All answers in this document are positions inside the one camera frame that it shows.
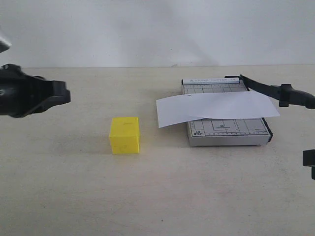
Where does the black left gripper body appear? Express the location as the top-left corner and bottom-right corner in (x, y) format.
(0, 64), (47, 118)

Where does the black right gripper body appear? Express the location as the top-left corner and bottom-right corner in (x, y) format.
(311, 167), (315, 180)

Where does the yellow foam cube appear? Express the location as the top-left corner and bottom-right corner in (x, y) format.
(109, 117), (140, 154)

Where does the white paper sheet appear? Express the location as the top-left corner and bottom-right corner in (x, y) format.
(156, 91), (280, 128)

